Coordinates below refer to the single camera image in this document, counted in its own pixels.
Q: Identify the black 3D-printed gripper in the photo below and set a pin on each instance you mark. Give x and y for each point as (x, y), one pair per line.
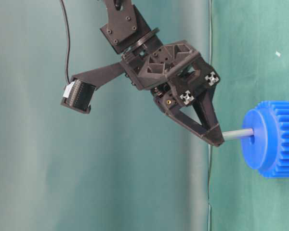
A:
(178, 76)

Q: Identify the grey metal shaft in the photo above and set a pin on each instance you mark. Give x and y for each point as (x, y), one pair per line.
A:
(238, 134)

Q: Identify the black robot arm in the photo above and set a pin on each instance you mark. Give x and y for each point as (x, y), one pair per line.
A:
(126, 29)

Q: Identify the blue plastic spur gear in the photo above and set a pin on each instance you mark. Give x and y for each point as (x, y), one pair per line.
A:
(267, 150)

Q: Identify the green backdrop curtain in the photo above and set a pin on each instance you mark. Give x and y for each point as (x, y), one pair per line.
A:
(123, 167)

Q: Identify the green cloth mat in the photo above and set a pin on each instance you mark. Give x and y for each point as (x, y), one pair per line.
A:
(245, 37)

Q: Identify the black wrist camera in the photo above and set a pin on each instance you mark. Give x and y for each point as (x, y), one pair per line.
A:
(77, 96)

